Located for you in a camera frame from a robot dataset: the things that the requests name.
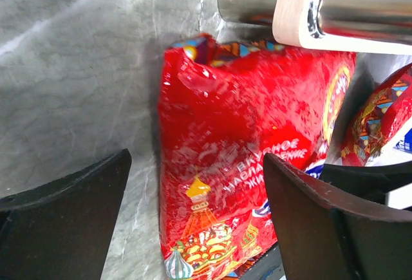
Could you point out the white two-tier shelf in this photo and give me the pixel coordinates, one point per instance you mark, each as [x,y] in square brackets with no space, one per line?
[366,26]

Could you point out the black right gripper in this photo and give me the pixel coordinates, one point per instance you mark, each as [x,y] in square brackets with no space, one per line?
[366,187]

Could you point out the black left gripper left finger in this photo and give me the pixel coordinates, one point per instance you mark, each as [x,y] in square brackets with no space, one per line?
[63,229]

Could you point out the red candy bag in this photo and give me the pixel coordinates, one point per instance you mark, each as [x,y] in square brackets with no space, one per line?
[381,123]
[222,108]

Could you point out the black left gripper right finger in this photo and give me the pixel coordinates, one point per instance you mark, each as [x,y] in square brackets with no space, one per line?
[318,239]

